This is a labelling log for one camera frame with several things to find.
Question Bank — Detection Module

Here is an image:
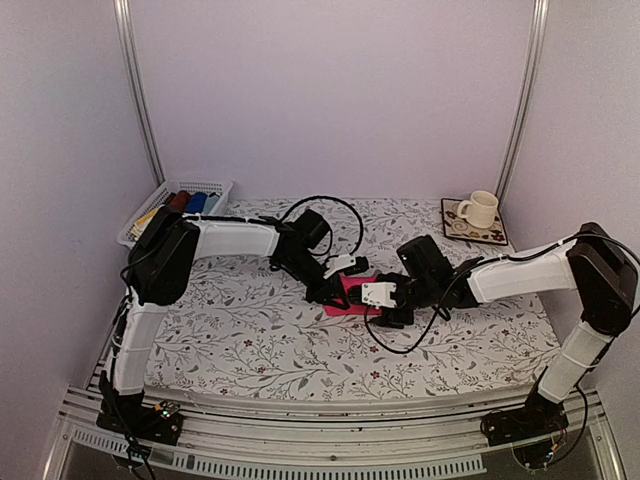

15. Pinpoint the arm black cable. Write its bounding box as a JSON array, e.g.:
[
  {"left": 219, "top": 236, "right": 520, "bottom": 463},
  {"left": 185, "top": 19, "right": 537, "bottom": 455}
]
[
  {"left": 364, "top": 234, "right": 640, "bottom": 356},
  {"left": 269, "top": 194, "right": 365, "bottom": 256}
]

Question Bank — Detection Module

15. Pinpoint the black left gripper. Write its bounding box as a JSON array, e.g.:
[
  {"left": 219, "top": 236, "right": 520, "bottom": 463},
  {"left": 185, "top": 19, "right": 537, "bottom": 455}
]
[{"left": 281, "top": 252, "right": 351, "bottom": 311}]

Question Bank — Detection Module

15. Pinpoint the aluminium frame post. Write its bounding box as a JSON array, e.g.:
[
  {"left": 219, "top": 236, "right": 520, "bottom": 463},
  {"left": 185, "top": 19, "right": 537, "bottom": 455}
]
[
  {"left": 495, "top": 0, "right": 549, "bottom": 204},
  {"left": 113, "top": 0, "right": 165, "bottom": 186}
]

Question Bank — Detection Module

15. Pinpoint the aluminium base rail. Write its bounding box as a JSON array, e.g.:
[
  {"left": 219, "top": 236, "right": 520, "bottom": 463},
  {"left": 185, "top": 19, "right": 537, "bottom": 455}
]
[{"left": 44, "top": 385, "right": 629, "bottom": 479}]

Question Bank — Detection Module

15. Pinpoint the patterned square coaster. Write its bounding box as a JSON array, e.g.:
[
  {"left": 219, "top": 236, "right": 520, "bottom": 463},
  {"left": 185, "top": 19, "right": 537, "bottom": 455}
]
[{"left": 440, "top": 198, "right": 509, "bottom": 246}]

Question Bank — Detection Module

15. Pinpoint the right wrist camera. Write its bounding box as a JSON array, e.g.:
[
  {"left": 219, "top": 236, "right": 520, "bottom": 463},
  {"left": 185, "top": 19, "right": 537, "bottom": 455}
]
[{"left": 348, "top": 282, "right": 397, "bottom": 308}]

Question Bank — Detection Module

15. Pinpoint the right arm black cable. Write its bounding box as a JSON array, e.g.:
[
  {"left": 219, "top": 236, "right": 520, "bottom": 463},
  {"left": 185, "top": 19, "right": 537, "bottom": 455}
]
[{"left": 364, "top": 234, "right": 640, "bottom": 356}]

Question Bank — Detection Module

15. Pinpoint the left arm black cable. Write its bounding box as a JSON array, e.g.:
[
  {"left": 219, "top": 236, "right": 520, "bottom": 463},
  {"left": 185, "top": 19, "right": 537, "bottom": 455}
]
[{"left": 269, "top": 194, "right": 365, "bottom": 256}]

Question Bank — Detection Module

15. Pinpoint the brown rolled towel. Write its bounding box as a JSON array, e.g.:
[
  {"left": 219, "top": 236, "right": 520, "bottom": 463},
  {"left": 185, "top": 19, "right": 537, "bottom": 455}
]
[{"left": 168, "top": 190, "right": 192, "bottom": 212}]

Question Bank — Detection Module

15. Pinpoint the right robot arm white sleeve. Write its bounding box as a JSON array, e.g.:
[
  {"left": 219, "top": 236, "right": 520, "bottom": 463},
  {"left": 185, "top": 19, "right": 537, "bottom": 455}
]
[{"left": 396, "top": 222, "right": 640, "bottom": 446}]

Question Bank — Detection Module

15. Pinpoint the cream ceramic mug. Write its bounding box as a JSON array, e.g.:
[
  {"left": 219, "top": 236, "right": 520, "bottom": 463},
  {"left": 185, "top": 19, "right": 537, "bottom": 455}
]
[{"left": 456, "top": 191, "right": 499, "bottom": 229}]

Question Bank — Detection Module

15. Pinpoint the green and cream patterned towel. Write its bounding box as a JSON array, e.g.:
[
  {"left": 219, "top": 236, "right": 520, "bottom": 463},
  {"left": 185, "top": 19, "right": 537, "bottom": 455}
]
[{"left": 130, "top": 209, "right": 158, "bottom": 240}]

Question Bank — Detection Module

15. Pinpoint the pink towel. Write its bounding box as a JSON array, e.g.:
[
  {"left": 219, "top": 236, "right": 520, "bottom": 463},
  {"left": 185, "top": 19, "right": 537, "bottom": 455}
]
[{"left": 323, "top": 275, "right": 381, "bottom": 317}]

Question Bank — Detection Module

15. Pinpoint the floral tablecloth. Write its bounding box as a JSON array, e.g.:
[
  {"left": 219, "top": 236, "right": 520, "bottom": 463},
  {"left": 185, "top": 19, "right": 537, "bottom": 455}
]
[{"left": 112, "top": 197, "right": 562, "bottom": 402}]

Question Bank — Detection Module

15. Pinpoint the left aluminium frame post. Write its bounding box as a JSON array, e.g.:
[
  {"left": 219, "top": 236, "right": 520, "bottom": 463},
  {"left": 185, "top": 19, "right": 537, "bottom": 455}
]
[{"left": 113, "top": 0, "right": 165, "bottom": 186}]

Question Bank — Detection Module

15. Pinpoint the right aluminium frame post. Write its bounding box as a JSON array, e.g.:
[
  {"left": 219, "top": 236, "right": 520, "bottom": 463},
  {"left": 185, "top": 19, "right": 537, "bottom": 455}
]
[{"left": 495, "top": 0, "right": 549, "bottom": 204}]

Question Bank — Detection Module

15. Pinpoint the white plastic basket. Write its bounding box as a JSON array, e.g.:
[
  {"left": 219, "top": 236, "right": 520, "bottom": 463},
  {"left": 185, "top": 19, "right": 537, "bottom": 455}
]
[{"left": 116, "top": 179, "right": 234, "bottom": 249}]

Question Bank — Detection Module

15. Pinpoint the light blue rolled towel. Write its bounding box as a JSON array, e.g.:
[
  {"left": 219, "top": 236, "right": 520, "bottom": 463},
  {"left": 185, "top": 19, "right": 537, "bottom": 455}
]
[{"left": 201, "top": 192, "right": 220, "bottom": 215}]

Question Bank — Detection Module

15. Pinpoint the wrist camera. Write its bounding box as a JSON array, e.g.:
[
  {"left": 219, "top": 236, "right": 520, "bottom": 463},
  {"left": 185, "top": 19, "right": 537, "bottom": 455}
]
[
  {"left": 323, "top": 254, "right": 369, "bottom": 279},
  {"left": 348, "top": 282, "right": 397, "bottom": 308}
]

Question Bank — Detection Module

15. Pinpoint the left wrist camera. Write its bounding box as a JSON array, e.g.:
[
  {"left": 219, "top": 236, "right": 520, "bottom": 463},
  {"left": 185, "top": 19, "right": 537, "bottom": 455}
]
[{"left": 323, "top": 254, "right": 369, "bottom": 279}]

